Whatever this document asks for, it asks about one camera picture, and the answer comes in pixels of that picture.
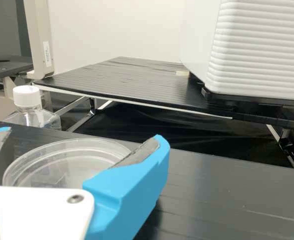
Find cream microscope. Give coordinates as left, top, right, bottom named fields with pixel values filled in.
left=0, top=0, right=55, bottom=121

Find black platform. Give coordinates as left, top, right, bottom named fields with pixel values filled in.
left=31, top=56, right=237, bottom=133
left=0, top=119, right=294, bottom=240
left=201, top=86, right=294, bottom=171

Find incubator door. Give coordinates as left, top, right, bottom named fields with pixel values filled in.
left=203, top=0, right=294, bottom=102

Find white-capped bottle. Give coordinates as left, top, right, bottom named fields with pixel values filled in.
left=3, top=85, right=62, bottom=131

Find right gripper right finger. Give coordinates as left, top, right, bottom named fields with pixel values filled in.
left=82, top=134, right=171, bottom=240

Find white incubator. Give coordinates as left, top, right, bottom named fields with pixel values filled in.
left=178, top=0, right=224, bottom=99

